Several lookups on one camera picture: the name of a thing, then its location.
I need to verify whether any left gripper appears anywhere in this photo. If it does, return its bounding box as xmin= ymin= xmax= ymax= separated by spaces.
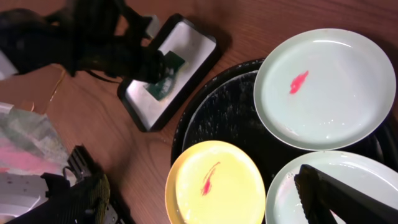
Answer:
xmin=65 ymin=0 xmax=167 ymax=83

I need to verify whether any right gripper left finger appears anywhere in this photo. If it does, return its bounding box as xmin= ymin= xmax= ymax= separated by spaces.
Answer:
xmin=6 ymin=146 xmax=111 ymax=223

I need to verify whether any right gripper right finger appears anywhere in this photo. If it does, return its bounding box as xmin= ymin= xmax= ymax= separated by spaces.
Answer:
xmin=294 ymin=164 xmax=397 ymax=224

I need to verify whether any mint plate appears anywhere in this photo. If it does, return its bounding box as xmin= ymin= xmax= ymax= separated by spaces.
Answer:
xmin=265 ymin=151 xmax=397 ymax=224
xmin=253 ymin=28 xmax=396 ymax=151

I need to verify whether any green yellow sponge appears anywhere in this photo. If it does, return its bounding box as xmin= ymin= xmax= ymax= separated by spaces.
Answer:
xmin=144 ymin=51 xmax=186 ymax=101

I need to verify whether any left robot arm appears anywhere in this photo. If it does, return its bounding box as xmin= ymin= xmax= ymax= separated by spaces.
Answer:
xmin=1 ymin=0 xmax=167 ymax=83

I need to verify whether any black rectangular sponge tray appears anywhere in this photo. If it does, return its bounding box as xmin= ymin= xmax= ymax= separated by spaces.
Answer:
xmin=118 ymin=14 xmax=221 ymax=132

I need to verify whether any black round tray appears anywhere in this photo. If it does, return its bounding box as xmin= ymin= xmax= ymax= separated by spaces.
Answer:
xmin=170 ymin=58 xmax=398 ymax=224

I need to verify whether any yellow plate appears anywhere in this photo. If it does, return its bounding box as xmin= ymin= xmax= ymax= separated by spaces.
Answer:
xmin=165 ymin=141 xmax=266 ymax=223

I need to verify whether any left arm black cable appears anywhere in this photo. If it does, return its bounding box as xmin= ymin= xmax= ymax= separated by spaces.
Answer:
xmin=84 ymin=70 xmax=122 ymax=84

